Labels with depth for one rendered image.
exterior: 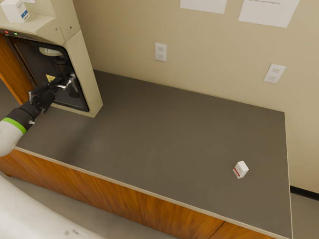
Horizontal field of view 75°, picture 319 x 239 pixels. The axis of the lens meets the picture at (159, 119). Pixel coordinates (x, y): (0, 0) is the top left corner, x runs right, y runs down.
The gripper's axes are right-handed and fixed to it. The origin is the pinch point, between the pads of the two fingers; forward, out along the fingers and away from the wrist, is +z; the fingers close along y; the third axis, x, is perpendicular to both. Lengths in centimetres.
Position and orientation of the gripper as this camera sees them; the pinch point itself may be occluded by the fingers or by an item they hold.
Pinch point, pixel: (55, 84)
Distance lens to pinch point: 111.7
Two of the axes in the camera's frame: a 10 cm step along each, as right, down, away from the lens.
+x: -9.5, -2.4, 2.0
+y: 0.0, -6.4, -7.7
